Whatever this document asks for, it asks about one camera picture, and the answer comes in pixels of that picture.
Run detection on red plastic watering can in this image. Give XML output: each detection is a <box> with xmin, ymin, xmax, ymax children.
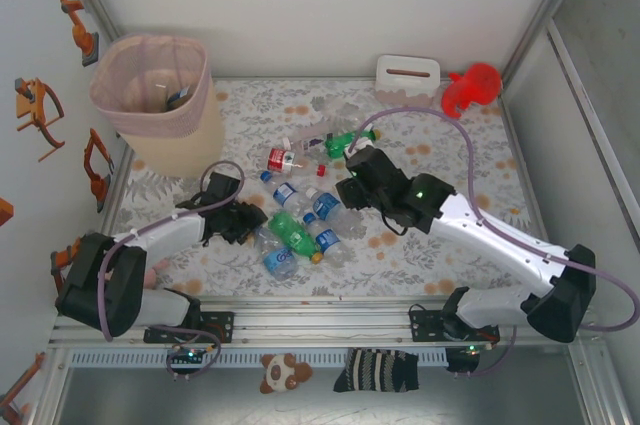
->
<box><xmin>440</xmin><ymin>62</ymin><xmax>503</xmax><ymax>120</ymax></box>

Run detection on clear bottle purple label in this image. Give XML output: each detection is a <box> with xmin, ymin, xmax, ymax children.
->
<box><xmin>280</xmin><ymin>129</ymin><xmax>335</xmax><ymax>152</ymax></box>

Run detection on circuit board green light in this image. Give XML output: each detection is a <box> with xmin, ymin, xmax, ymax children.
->
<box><xmin>447</xmin><ymin>342</ymin><xmax>489</xmax><ymax>362</ymax></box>
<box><xmin>169</xmin><ymin>344</ymin><xmax>207</xmax><ymax>364</ymax></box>

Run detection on white slotted cable duct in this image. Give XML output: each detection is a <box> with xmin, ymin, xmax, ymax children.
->
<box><xmin>67</xmin><ymin>348</ymin><xmax>449</xmax><ymax>370</ymax></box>

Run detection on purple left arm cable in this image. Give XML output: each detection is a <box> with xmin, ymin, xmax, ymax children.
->
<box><xmin>99</xmin><ymin>159</ymin><xmax>247</xmax><ymax>382</ymax></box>

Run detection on bottle with cursive blue label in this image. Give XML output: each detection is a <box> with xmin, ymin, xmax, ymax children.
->
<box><xmin>252</xmin><ymin>227</ymin><xmax>300</xmax><ymax>282</ymax></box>

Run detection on green plastic bottle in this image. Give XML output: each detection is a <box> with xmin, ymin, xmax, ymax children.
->
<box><xmin>268</xmin><ymin>209</ymin><xmax>326</xmax><ymax>265</ymax></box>

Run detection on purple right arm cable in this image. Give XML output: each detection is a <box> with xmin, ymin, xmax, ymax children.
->
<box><xmin>349</xmin><ymin>107</ymin><xmax>640</xmax><ymax>379</ymax></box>

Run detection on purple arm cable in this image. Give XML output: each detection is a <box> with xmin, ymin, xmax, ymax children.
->
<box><xmin>99</xmin><ymin>159</ymin><xmax>247</xmax><ymax>382</ymax></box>
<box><xmin>349</xmin><ymin>107</ymin><xmax>640</xmax><ymax>379</ymax></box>

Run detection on black white striped sock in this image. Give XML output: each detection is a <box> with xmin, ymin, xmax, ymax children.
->
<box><xmin>333</xmin><ymin>347</ymin><xmax>420</xmax><ymax>394</ymax></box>

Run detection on pink pig plush toy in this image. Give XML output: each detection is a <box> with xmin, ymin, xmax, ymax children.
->
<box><xmin>143</xmin><ymin>257</ymin><xmax>170</xmax><ymax>292</ymax></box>

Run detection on brown panda plush toy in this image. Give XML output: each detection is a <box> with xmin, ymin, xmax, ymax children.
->
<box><xmin>258</xmin><ymin>352</ymin><xmax>315</xmax><ymax>395</ymax></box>

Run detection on floral grey tablecloth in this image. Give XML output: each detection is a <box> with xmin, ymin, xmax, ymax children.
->
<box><xmin>97</xmin><ymin>75</ymin><xmax>557</xmax><ymax>299</ymax></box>

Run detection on aluminium frame leg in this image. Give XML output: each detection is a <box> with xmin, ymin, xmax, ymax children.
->
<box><xmin>27</xmin><ymin>347</ymin><xmax>74</xmax><ymax>425</ymax></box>
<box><xmin>567</xmin><ymin>344</ymin><xmax>634</xmax><ymax>425</ymax></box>

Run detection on white tissue box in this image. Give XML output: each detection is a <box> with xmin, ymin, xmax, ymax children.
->
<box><xmin>374</xmin><ymin>54</ymin><xmax>442</xmax><ymax>107</ymax></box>

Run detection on pink mesh waste bin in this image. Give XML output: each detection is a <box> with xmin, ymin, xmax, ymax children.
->
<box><xmin>88</xmin><ymin>33</ymin><xmax>226</xmax><ymax>180</ymax></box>

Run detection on clear bottle red label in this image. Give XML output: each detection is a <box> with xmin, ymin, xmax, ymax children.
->
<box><xmin>267</xmin><ymin>146</ymin><xmax>329</xmax><ymax>177</ymax></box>

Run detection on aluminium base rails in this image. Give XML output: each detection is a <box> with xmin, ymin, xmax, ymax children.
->
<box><xmin>47</xmin><ymin>294</ymin><xmax>606</xmax><ymax>349</ymax></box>

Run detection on green bottle white neck band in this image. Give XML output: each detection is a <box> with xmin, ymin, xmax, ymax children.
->
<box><xmin>324</xmin><ymin>128</ymin><xmax>382</xmax><ymax>159</ymax></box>

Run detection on blue label bottle white cap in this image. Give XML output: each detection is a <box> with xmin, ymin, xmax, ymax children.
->
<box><xmin>303</xmin><ymin>187</ymin><xmax>366</xmax><ymax>240</ymax></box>

